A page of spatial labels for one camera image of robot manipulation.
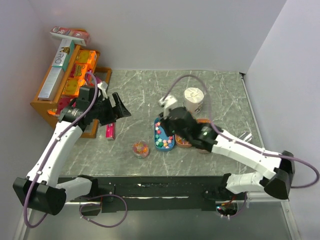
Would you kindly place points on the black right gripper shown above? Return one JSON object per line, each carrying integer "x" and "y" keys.
{"x": 165, "y": 124}

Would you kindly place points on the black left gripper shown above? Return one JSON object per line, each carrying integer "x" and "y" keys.
{"x": 113, "y": 114}

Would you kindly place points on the clear glass jar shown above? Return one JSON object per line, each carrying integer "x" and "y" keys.
{"x": 140, "y": 149}

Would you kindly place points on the silver metal scoop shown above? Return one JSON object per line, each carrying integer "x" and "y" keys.
{"x": 245, "y": 136}

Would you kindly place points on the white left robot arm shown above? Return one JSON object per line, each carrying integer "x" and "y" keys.
{"x": 40, "y": 189}

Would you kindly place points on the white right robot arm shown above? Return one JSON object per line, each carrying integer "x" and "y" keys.
{"x": 273, "y": 172}

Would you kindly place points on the blue tray of star candies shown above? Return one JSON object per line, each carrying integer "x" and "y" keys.
{"x": 162, "y": 142}

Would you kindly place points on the pink tray of lollipops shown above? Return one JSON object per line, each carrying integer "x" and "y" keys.
{"x": 181, "y": 142}

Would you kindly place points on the pink tray of gummy stars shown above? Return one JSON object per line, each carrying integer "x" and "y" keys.
{"x": 203, "y": 121}

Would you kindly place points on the pink toothpaste box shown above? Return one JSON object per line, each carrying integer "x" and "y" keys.
{"x": 110, "y": 131}

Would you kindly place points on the orange smiley box lower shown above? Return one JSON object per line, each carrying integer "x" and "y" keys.
{"x": 72, "y": 87}

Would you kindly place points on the orange smiley box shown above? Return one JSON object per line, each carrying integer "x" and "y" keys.
{"x": 72, "y": 87}
{"x": 87, "y": 57}

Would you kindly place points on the orange red snack box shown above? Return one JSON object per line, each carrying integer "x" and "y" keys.
{"x": 78, "y": 71}

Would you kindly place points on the pink smiley box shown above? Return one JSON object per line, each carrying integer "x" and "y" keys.
{"x": 62, "y": 103}

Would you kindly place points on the wooden shelf rack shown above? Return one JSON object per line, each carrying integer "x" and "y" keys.
{"x": 47, "y": 109}

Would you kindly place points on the orange smiley box top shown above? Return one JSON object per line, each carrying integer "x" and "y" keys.
{"x": 87, "y": 57}

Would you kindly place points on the silver long box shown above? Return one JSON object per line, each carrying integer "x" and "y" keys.
{"x": 51, "y": 84}

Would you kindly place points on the teal white long box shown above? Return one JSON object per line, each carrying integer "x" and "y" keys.
{"x": 63, "y": 54}

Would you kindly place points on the pink box on top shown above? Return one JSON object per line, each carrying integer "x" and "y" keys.
{"x": 79, "y": 37}

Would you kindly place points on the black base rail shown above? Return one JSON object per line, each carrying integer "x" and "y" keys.
{"x": 148, "y": 193}

